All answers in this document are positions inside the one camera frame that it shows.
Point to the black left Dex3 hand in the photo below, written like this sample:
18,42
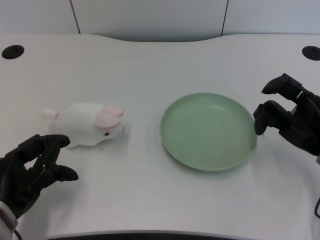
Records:
22,172

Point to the black right Dex3 hand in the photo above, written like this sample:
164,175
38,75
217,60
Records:
305,120

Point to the white plush rabbit doll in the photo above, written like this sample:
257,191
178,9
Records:
80,122

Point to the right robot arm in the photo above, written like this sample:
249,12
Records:
318,160

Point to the green round plate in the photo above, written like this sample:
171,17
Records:
207,132

